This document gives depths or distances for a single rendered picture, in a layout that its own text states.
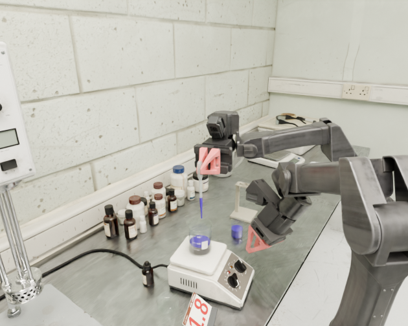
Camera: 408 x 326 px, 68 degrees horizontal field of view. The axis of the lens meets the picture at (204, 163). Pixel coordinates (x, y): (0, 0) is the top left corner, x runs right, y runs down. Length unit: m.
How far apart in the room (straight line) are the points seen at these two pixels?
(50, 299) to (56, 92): 0.55
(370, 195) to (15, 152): 0.49
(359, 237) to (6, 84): 0.51
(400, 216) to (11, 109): 0.53
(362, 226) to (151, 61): 0.98
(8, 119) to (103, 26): 0.63
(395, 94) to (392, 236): 1.59
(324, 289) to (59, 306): 0.66
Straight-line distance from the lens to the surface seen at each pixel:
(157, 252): 0.97
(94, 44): 1.05
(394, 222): 0.42
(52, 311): 0.87
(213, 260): 0.80
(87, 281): 0.93
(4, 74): 0.51
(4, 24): 0.93
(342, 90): 1.99
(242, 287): 0.81
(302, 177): 0.60
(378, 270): 0.45
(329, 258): 1.01
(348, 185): 0.44
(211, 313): 0.80
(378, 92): 1.98
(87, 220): 1.08
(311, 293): 0.89
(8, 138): 0.52
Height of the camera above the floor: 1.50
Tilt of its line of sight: 22 degrees down
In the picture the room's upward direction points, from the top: straight up
